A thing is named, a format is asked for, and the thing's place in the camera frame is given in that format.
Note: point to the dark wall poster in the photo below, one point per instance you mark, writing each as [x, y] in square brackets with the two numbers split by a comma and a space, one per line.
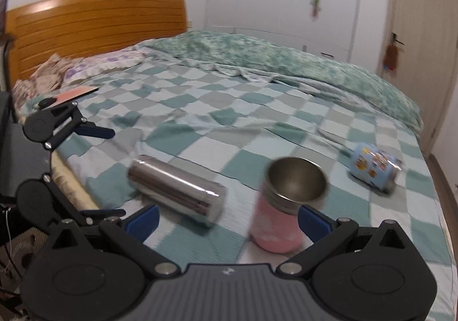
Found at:
[3, 8]

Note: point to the checkered green bed sheet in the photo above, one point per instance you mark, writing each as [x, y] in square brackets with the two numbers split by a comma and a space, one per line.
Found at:
[227, 127]

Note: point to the purple floral pillow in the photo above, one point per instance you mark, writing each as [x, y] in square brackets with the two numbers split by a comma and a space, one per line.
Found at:
[102, 63]

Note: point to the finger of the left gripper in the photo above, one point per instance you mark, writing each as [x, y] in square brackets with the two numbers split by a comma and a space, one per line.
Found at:
[95, 216]
[92, 130]

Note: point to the silver steel thermos cup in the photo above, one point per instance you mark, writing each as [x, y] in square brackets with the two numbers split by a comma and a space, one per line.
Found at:
[184, 192]

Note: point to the orange wooden headboard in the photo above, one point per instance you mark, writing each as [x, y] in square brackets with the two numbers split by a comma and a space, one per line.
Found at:
[81, 28]

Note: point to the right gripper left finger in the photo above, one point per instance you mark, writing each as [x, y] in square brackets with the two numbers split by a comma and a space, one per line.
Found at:
[101, 272]

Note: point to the pink steel cup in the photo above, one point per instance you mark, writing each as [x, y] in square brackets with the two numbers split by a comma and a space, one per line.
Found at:
[288, 184]

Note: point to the blue cartoon sticker cup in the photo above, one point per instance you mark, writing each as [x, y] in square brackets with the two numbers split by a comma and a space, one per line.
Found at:
[375, 167]

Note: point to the green floral quilt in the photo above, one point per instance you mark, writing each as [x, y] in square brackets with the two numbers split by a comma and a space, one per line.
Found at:
[228, 50]

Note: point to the beige wooden door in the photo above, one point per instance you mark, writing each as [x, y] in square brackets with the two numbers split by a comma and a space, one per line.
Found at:
[427, 63]

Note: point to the red book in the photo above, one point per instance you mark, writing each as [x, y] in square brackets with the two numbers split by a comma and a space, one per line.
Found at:
[72, 94]

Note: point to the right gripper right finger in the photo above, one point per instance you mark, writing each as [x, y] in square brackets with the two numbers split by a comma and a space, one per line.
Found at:
[361, 273]

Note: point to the beige crumpled cloth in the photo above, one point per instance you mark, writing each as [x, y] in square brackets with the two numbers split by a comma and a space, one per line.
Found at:
[47, 78]

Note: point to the black door handle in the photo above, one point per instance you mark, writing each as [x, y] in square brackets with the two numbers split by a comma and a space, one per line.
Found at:
[395, 40]

